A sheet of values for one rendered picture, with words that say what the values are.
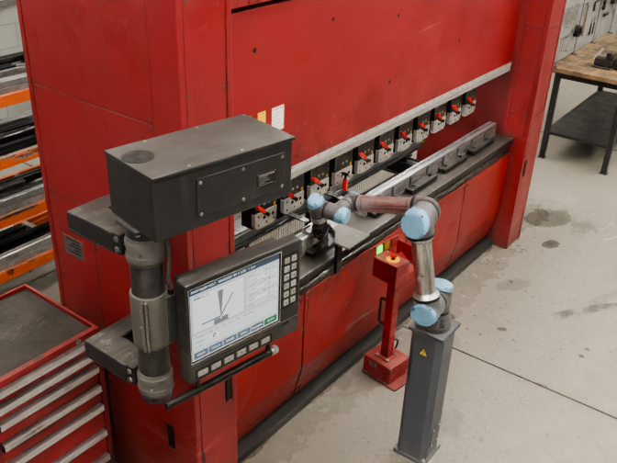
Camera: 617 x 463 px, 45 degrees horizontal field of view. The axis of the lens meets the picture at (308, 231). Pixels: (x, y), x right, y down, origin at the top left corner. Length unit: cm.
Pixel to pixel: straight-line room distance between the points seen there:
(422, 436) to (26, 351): 189
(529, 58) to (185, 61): 328
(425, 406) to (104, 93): 204
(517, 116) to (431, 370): 244
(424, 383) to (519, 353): 127
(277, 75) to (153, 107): 75
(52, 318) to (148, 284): 101
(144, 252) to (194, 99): 59
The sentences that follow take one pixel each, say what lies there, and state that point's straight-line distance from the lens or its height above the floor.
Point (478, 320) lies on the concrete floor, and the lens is 493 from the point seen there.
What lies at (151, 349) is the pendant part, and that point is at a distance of 233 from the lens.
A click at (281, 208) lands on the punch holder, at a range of 341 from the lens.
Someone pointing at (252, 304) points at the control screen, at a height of 143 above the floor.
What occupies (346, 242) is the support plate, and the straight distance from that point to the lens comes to 358.
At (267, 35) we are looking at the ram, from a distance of 302.
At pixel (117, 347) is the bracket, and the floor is 121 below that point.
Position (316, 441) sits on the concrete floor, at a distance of 393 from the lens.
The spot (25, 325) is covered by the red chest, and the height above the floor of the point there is 98.
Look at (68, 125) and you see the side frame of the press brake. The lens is 297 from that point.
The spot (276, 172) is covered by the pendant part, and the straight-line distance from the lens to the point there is 221.
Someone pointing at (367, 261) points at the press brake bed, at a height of 69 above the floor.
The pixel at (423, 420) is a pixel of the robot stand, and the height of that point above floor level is 28.
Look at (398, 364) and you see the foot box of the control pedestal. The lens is 426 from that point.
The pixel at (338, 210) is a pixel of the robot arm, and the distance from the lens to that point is 321.
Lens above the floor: 275
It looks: 29 degrees down
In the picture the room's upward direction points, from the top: 2 degrees clockwise
